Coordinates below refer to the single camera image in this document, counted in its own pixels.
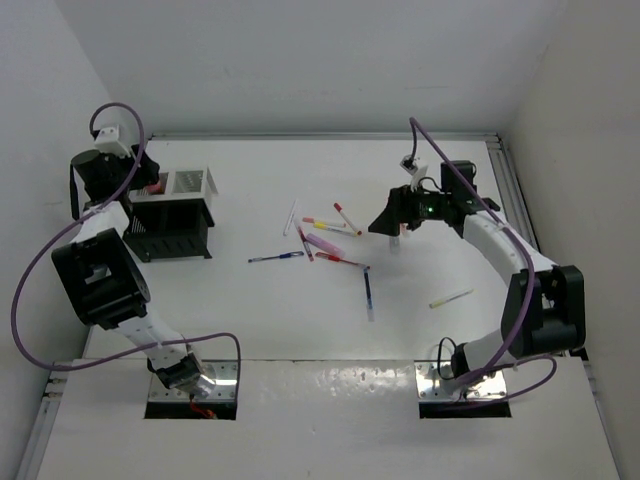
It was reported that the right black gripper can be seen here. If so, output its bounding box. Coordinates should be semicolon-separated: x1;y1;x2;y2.
368;180;450;236

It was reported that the blue pen with white end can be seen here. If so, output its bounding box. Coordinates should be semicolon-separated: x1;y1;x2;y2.
363;266;375;322

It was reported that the yellow white pen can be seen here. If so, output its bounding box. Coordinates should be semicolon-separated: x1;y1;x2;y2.
429;288;474;309

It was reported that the blue gel pen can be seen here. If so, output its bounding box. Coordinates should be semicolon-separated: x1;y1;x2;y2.
247;251;306;264

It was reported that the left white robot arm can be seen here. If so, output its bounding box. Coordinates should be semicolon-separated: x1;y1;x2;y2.
51;145;216;397

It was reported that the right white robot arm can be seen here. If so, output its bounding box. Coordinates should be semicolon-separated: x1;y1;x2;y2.
368;157;586;381

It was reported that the orange capped white marker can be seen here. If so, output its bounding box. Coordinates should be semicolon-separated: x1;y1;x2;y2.
389;236;400;254

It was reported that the red capped white marker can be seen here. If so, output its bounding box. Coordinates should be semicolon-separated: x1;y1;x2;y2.
333;202;362;236

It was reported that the red gel pen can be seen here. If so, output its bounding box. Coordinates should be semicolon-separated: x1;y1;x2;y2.
315;252;371;270

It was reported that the pink yellow marker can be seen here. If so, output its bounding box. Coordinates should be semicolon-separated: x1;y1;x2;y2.
302;217;347;229

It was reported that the purple highlighter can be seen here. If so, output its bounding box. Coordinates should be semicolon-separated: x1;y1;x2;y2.
305;233;345;258

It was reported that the black slatted organizer bin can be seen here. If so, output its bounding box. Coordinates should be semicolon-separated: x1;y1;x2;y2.
123;199;215;263

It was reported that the white slatted organizer bin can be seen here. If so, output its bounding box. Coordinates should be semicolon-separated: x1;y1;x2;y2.
129;167;218;203

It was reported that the pink clear pen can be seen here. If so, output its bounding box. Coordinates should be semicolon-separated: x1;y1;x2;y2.
293;218;314;262

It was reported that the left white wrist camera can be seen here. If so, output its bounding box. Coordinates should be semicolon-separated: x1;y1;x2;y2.
94;124;132;158

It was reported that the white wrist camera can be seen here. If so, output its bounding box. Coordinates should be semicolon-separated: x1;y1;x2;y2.
400;155;428;191
94;124;132;158

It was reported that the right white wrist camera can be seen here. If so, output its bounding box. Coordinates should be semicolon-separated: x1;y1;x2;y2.
400;155;428;191

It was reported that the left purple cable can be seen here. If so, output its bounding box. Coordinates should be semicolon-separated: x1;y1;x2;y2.
10;102;242;371

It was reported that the purple cable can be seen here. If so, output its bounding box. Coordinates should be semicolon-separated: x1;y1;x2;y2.
10;102;242;371
408;117;558;411

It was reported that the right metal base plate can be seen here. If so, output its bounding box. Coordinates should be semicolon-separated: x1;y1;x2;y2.
414;360;507;404

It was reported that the metal base plate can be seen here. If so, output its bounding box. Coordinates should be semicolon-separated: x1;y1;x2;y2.
147;360;238;403
414;360;507;404

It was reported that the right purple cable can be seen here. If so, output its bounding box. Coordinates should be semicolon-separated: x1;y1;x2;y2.
408;117;558;411

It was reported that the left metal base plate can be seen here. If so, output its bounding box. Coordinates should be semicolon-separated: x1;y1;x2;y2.
147;360;238;403

